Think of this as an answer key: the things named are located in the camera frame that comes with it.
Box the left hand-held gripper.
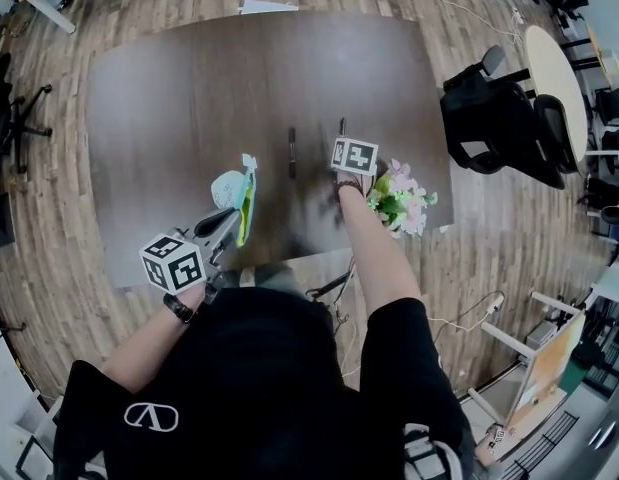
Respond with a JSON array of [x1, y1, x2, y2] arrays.
[[138, 207, 240, 303]]

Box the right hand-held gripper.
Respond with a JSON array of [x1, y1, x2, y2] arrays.
[[330, 137, 379, 197]]

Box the light blue pencil pouch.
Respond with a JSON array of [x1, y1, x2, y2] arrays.
[[210, 153, 259, 248]]

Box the person's left forearm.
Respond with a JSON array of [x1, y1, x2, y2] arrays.
[[99, 285, 208, 394]]

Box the person's right forearm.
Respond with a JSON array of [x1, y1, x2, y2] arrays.
[[336, 172, 423, 327]]

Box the pink flowers in white pot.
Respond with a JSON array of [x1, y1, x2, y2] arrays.
[[366, 158, 439, 239]]

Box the person's grey trouser leg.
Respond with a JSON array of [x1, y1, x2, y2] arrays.
[[223, 263, 310, 297]]

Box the black wrist watch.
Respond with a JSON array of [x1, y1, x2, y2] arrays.
[[163, 292, 196, 324]]

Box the person's black t-shirt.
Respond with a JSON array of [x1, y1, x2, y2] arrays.
[[52, 287, 478, 480]]

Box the white table foot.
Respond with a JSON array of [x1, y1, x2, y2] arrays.
[[238, 0, 300, 17]]

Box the round white table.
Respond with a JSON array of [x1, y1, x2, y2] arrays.
[[523, 24, 589, 164]]

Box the small yellow top desk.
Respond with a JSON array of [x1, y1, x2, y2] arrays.
[[558, 22, 619, 84]]

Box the white frame wooden desk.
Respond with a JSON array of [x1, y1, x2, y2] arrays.
[[468, 290, 590, 434]]

